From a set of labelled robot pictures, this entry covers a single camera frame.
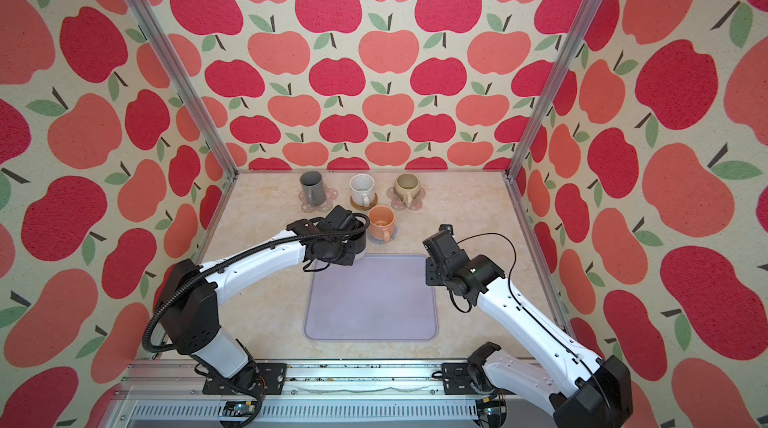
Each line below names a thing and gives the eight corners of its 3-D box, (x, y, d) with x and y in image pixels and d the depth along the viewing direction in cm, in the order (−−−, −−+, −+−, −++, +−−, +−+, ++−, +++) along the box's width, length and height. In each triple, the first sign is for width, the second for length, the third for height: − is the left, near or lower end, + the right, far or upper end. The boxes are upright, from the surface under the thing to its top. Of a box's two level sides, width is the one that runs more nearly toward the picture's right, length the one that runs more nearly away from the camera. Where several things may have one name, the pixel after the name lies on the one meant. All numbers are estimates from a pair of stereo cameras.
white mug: (350, 213, 110) (348, 197, 103) (353, 189, 118) (351, 173, 111) (373, 213, 110) (373, 197, 103) (374, 189, 118) (373, 173, 111)
